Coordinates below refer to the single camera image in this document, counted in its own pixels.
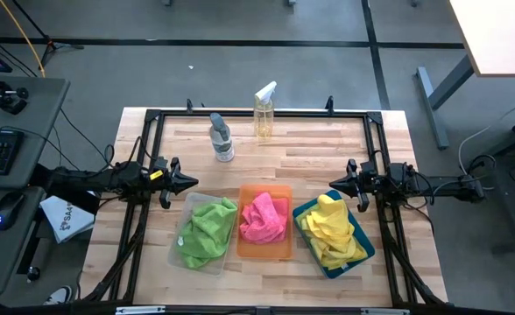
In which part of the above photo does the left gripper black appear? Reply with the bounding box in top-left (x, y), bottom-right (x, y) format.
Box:
top-left (150, 156), bottom-right (200, 210)

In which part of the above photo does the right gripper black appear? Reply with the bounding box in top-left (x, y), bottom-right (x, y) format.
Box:
top-left (328, 157), bottom-right (389, 214)

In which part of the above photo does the clear plastic bin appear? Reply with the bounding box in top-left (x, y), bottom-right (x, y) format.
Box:
top-left (167, 191), bottom-right (240, 277)

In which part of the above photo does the teal plastic bin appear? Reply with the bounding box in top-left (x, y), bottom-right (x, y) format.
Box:
top-left (291, 188), bottom-right (377, 280)

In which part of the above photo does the yellow spray bottle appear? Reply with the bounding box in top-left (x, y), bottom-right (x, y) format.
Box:
top-left (252, 80), bottom-right (279, 140)

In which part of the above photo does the orange plastic bin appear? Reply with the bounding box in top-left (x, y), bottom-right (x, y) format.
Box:
top-left (236, 183), bottom-right (294, 261)

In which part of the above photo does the grey table leg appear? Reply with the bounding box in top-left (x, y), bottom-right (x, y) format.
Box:
top-left (416, 54), bottom-right (476, 151)

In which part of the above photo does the person's shoe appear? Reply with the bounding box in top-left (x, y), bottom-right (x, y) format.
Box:
top-left (42, 284), bottom-right (73, 306)

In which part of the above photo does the black computer mouse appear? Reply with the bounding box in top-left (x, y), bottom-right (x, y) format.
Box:
top-left (0, 191), bottom-right (25, 232)

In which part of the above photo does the black tripod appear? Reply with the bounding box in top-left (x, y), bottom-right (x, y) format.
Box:
top-left (11, 0), bottom-right (85, 67)

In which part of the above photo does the grey side desk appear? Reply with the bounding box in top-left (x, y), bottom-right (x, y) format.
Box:
top-left (0, 76), bottom-right (72, 298)

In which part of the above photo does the white table top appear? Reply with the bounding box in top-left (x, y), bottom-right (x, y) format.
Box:
top-left (448, 0), bottom-right (515, 78)

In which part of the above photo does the black metal table frame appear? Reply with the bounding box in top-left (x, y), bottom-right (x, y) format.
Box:
top-left (75, 98), bottom-right (449, 314)

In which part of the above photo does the black floor cable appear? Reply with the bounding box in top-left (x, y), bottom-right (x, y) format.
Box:
top-left (42, 107), bottom-right (117, 172)

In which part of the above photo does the white cable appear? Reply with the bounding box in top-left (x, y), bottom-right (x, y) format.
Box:
top-left (457, 94), bottom-right (515, 177)

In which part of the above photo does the silver metal bracket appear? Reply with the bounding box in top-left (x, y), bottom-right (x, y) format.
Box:
top-left (361, 307), bottom-right (411, 315)
top-left (115, 305), bottom-right (167, 315)

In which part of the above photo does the black clamp mount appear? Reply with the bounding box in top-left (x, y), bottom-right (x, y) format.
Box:
top-left (0, 80), bottom-right (30, 116)

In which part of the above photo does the yellow cable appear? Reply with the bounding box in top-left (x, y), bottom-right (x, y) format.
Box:
top-left (0, 0), bottom-right (46, 79)

